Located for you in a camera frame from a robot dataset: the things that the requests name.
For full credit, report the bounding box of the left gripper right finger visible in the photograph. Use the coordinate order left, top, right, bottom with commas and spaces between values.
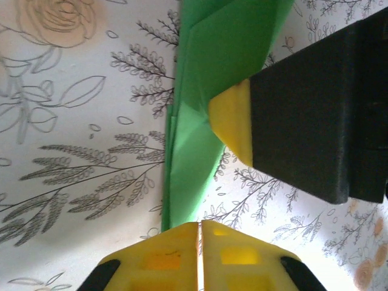
201, 220, 327, 291

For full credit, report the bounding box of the floral patterned table cover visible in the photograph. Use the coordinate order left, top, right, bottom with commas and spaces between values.
0, 0, 388, 291

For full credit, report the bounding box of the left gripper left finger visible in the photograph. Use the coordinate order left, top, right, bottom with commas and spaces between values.
77, 222, 201, 291

